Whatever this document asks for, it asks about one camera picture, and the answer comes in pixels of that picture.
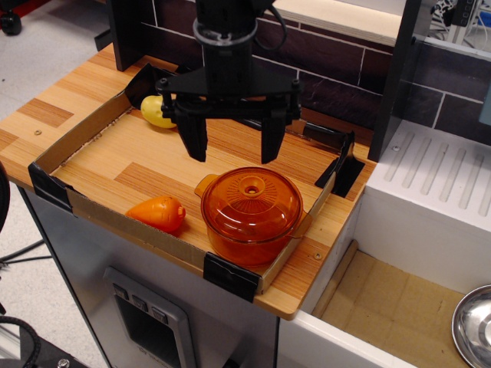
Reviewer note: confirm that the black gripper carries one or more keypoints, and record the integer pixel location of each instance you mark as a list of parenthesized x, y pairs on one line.
[(230, 85)]

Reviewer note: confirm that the orange transparent pot lid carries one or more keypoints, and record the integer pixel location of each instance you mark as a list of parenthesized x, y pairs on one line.
[(252, 205)]

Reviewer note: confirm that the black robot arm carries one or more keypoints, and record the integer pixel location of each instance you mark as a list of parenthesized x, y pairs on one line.
[(230, 18)]

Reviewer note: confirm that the orange transparent plastic pot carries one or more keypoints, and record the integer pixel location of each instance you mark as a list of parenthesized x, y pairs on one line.
[(247, 255)]

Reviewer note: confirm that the yellow toy potato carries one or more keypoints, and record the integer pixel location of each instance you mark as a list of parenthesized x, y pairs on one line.
[(151, 109)]

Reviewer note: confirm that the cardboard fence with black tape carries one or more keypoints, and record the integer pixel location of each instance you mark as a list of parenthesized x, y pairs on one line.
[(114, 159)]

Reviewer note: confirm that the orange toy carrot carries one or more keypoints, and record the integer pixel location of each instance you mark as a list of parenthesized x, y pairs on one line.
[(165, 213)]

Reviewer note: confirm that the silver toy oven front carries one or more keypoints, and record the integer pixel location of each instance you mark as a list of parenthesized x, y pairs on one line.
[(145, 311)]

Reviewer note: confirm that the white toy sink unit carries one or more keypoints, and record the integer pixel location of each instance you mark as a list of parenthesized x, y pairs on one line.
[(417, 243)]

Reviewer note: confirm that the silver metal bowl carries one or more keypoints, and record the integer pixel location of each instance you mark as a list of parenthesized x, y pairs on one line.
[(471, 327)]

